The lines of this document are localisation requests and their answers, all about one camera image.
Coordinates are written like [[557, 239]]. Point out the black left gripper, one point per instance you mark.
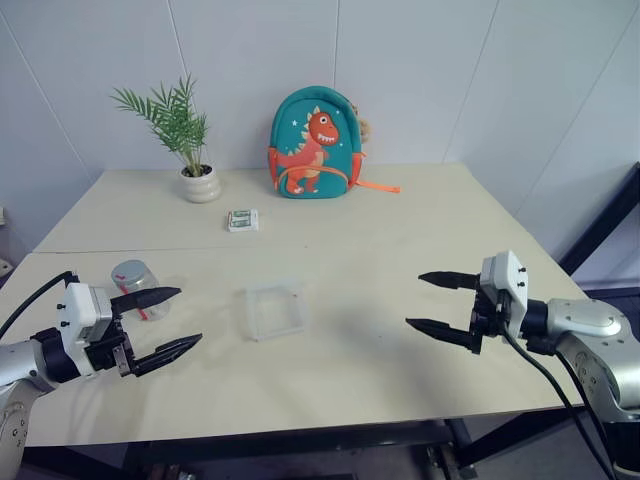
[[102, 352]]

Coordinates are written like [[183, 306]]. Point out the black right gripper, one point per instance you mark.
[[487, 315]]

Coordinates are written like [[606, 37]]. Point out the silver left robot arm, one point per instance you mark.
[[22, 362]]

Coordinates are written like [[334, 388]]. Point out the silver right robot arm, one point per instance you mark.
[[595, 345]]

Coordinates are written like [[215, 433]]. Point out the clear plastic jar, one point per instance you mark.
[[150, 312]]

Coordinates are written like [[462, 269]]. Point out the clear square plastic container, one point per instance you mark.
[[274, 310]]

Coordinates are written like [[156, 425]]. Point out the small white green box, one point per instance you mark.
[[242, 220]]

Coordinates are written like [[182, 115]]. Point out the cream ribbed plant pot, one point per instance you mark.
[[200, 187]]

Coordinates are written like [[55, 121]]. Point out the green artificial palm plant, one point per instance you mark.
[[175, 120]]

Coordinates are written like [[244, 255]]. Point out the teal dinosaur backpack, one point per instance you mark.
[[310, 150]]

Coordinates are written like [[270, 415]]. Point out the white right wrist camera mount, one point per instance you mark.
[[507, 280]]

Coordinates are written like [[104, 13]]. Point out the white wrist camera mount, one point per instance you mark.
[[77, 310], [507, 280]]

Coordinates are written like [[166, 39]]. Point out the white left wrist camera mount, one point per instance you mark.
[[77, 310]]

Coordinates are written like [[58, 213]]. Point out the grey wall-side fixture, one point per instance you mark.
[[3, 235]]

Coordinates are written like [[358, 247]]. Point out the dark metal frame bar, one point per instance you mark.
[[607, 215]]

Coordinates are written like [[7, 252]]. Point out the black metal table frame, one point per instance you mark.
[[300, 445]]

